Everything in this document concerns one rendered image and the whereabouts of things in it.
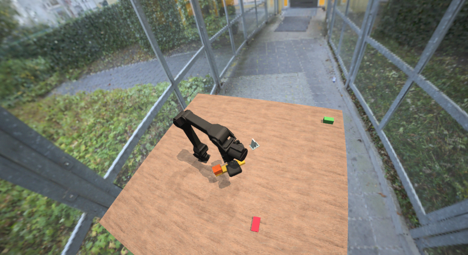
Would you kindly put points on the green block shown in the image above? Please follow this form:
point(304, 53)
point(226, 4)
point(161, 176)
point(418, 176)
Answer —
point(328, 120)

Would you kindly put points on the red rectangular block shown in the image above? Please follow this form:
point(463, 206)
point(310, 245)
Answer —
point(255, 225)

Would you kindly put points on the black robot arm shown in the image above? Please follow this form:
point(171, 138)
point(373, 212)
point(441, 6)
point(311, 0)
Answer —
point(217, 134)

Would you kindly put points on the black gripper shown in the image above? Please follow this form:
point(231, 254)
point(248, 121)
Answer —
point(233, 168)

